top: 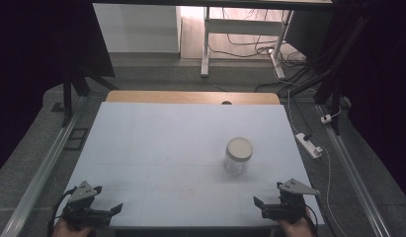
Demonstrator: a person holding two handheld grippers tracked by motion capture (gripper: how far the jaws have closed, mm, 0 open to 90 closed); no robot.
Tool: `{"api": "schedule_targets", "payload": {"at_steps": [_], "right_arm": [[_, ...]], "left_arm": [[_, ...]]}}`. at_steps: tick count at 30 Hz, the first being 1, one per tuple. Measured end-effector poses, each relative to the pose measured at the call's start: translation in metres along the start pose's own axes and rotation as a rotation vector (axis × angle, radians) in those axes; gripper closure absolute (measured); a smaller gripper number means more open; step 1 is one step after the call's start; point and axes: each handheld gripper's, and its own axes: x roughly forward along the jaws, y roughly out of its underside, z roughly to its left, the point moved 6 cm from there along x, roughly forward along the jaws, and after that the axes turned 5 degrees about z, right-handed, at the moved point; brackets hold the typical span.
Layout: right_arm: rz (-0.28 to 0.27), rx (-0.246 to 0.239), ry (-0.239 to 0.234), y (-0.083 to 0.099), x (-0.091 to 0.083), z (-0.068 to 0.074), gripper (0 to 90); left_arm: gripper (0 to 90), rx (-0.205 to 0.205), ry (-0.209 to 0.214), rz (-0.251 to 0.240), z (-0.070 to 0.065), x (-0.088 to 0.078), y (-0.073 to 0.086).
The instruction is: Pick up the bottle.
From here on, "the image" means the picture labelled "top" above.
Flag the black floor cable tangle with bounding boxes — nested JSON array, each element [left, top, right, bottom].
[[208, 7, 307, 68]]

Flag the thin white cable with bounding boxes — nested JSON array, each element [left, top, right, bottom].
[[320, 146, 349, 237]]

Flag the clear plastic jar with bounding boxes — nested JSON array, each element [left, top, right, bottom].
[[222, 149, 250, 176]]

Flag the black floor bracket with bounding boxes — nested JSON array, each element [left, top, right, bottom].
[[63, 126, 90, 152]]

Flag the white metal desk frame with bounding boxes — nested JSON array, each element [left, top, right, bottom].
[[200, 6, 294, 80]]

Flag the white power strip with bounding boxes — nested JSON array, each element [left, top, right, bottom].
[[294, 131, 324, 160]]

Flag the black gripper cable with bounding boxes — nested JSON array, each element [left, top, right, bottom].
[[303, 203, 321, 237], [46, 186, 77, 237]]

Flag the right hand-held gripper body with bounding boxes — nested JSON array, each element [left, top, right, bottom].
[[261, 178, 321, 222]]

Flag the black metal stand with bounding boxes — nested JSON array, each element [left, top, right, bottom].
[[59, 63, 120, 128], [279, 15, 371, 136]]

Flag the white cabinet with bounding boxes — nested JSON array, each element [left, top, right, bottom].
[[92, 3, 182, 54]]

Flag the wooden table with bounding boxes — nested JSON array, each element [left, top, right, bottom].
[[105, 90, 282, 106]]

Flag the dark curtain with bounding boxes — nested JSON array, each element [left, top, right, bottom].
[[284, 0, 406, 205], [0, 0, 117, 179]]

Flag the cream round jar lid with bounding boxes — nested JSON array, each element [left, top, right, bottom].
[[225, 136, 254, 163]]

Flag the aluminium floor rail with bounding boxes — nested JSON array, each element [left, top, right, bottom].
[[0, 96, 89, 237], [316, 104, 393, 237]]

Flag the person's right hand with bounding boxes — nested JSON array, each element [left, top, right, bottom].
[[277, 210, 315, 237]]

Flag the white foam board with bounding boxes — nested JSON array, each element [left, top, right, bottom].
[[55, 101, 325, 229]]

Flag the person's left hand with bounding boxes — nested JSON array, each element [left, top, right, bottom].
[[51, 217, 93, 237]]

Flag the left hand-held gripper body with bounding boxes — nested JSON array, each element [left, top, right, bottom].
[[61, 180, 114, 230]]

